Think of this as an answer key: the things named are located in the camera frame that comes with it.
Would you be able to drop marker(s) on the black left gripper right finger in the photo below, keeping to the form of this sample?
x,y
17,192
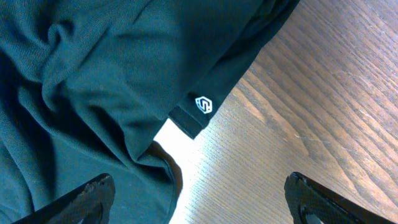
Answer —
x,y
312,203

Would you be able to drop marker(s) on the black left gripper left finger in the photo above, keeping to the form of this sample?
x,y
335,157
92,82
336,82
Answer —
x,y
90,203

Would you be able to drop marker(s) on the black garment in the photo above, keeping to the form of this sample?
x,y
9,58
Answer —
x,y
91,87

